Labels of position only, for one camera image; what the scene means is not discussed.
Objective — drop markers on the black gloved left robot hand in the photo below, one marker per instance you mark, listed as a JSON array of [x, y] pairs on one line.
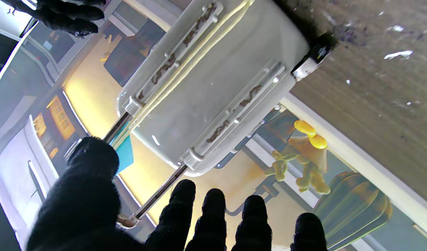
[[84, 202]]

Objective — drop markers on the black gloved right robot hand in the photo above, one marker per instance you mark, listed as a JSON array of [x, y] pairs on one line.
[[67, 15]]

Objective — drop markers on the teal luggage tag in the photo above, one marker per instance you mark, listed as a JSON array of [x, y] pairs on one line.
[[124, 157]]

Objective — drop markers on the small grey toy suitcase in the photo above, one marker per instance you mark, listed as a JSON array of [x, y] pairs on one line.
[[217, 87]]

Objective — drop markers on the black tilted tablet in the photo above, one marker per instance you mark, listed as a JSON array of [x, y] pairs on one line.
[[133, 55]]

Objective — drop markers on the green ribbed vase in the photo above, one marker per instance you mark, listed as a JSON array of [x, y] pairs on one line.
[[353, 212]]

